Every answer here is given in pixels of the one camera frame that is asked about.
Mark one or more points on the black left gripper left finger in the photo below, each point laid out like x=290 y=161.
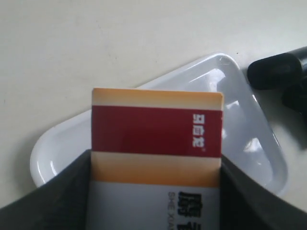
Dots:
x=60 y=204

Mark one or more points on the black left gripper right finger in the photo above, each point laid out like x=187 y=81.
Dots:
x=246 y=205

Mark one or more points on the white red medicine box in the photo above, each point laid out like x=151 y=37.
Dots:
x=155 y=160

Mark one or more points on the white plastic tray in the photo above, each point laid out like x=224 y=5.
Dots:
x=248 y=140

